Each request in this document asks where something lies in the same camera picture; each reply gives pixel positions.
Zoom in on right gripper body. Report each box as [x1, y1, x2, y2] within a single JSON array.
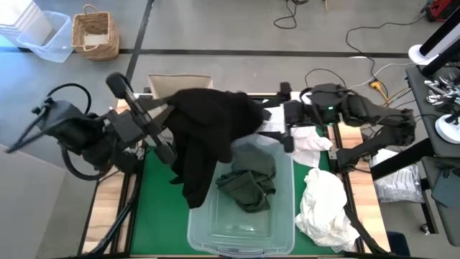
[[279, 81, 319, 154]]

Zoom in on black cable bundle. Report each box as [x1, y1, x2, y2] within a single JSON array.
[[86, 172, 143, 257], [341, 204, 391, 257]]

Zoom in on small clear plastic tub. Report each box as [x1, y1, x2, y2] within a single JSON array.
[[16, 10, 75, 64]]

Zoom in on green table mat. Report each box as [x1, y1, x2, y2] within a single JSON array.
[[129, 95, 346, 257]]

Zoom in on shiny metal utensils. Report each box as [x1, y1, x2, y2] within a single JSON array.
[[423, 77, 460, 106]]

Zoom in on clear plastic storage bin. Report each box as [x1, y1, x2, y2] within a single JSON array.
[[186, 132, 296, 257]]

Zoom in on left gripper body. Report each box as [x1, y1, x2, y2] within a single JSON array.
[[105, 71, 178, 165]]

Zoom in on grey plastic bag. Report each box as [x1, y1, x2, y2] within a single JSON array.
[[369, 149, 426, 204]]

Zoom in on black side table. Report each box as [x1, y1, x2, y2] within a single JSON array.
[[405, 64, 460, 159]]

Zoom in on dark blue seat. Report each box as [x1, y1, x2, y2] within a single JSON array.
[[386, 231, 411, 257]]

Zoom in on beige fabric bin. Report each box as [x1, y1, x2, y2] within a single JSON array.
[[147, 73, 215, 122]]

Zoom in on low black table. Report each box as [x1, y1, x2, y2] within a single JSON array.
[[420, 156, 460, 247]]

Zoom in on yellow extension cord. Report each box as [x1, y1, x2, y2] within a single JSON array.
[[368, 81, 413, 109]]

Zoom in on large white garment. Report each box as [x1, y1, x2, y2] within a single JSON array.
[[294, 167, 360, 253]]

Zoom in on wicker basket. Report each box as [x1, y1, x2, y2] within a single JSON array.
[[70, 4, 120, 61]]

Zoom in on white shirt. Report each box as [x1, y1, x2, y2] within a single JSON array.
[[257, 91, 334, 169]]

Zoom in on black arched floor cable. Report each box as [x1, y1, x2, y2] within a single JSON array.
[[304, 68, 348, 91]]

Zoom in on red tool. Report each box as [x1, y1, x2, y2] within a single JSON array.
[[425, 0, 456, 22]]

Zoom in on long black floor cable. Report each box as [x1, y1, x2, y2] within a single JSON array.
[[345, 16, 431, 87]]

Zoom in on black table frame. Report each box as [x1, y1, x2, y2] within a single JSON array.
[[111, 94, 362, 258]]

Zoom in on white round base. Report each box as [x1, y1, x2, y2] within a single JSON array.
[[434, 113, 460, 145]]

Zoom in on white floor cable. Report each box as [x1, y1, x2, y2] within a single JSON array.
[[346, 63, 414, 93]]

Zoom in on black looped floor cable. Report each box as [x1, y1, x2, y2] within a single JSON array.
[[272, 0, 311, 30]]

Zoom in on dark green garment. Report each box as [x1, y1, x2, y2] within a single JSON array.
[[215, 143, 277, 214]]

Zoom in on white stand with pole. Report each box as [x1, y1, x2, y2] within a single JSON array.
[[408, 16, 460, 66]]

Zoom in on long black garment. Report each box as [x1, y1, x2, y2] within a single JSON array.
[[163, 88, 266, 210]]

